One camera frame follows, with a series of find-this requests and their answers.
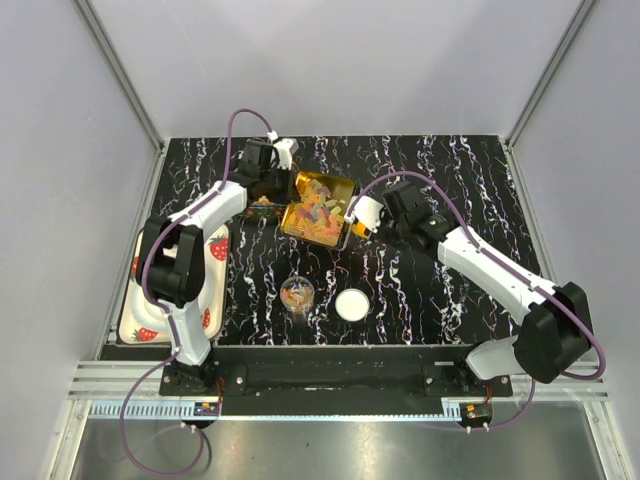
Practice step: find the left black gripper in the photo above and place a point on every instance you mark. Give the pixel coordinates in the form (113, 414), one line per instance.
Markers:
(290, 194)

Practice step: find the gold tin with lollipops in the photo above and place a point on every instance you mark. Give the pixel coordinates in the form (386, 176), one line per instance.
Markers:
(264, 208)

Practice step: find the gold tin with gummies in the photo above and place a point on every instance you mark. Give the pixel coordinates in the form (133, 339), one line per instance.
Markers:
(317, 213)

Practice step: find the yellow plastic scoop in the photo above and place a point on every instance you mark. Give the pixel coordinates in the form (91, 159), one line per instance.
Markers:
(361, 230)

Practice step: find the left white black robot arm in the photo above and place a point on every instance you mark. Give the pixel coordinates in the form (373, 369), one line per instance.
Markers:
(171, 269)

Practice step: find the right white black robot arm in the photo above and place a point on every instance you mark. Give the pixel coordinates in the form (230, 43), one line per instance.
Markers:
(555, 321)

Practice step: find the white jar lid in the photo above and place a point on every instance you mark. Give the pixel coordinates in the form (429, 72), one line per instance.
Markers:
(352, 305)

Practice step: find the black marble pattern mat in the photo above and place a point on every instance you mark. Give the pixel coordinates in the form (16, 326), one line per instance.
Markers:
(411, 300)

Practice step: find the clear plastic jar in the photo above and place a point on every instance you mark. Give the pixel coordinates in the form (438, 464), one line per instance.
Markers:
(297, 296)

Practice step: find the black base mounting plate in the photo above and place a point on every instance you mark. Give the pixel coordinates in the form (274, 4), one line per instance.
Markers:
(342, 381)

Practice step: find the strawberry pattern tray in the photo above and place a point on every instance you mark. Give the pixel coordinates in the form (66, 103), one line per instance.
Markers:
(216, 253)

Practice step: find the white paper plate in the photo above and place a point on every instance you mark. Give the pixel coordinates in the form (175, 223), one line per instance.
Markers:
(152, 318)

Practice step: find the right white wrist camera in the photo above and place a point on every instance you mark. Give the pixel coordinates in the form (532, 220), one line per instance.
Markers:
(365, 209)

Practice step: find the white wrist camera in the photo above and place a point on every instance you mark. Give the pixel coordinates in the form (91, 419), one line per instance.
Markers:
(283, 150)
(365, 209)

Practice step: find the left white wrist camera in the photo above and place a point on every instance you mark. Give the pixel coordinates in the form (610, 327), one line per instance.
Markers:
(283, 150)

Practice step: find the left aluminium frame post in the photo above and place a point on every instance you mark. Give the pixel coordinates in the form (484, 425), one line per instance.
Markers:
(115, 65)

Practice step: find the aluminium frame post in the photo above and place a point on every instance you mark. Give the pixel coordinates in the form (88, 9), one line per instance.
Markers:
(115, 65)
(573, 30)

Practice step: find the aluminium rail base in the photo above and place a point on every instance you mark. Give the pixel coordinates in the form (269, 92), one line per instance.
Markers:
(128, 389)

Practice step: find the right aluminium frame post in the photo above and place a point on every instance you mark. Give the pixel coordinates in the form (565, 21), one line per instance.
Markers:
(573, 30)

